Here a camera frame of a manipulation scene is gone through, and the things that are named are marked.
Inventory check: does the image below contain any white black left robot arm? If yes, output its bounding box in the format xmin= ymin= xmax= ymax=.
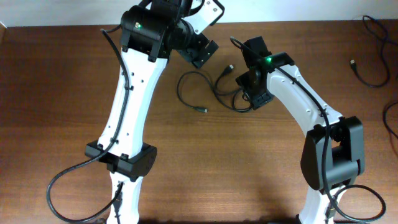
xmin=85 ymin=0 xmax=224 ymax=223

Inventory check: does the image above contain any black USB cable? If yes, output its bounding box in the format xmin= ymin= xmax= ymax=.
xmin=381 ymin=101 xmax=398 ymax=141
xmin=349 ymin=14 xmax=398 ymax=88
xmin=176 ymin=63 xmax=254 ymax=114

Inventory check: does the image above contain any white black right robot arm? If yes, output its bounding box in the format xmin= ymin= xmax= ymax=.
xmin=230 ymin=37 xmax=365 ymax=223

